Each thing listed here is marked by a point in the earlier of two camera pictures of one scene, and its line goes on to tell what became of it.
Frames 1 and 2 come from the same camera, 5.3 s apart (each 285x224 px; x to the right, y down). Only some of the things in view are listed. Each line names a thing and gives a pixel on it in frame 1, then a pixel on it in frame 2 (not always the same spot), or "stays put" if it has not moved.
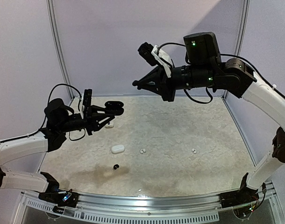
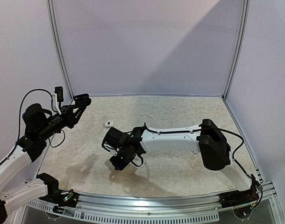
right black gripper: (166, 82) -> (119, 164)
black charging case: (114, 108) -> (82, 99)
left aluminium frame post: (50, 6) stays put
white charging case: (110, 126) stays put
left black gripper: (95, 117) -> (69, 116)
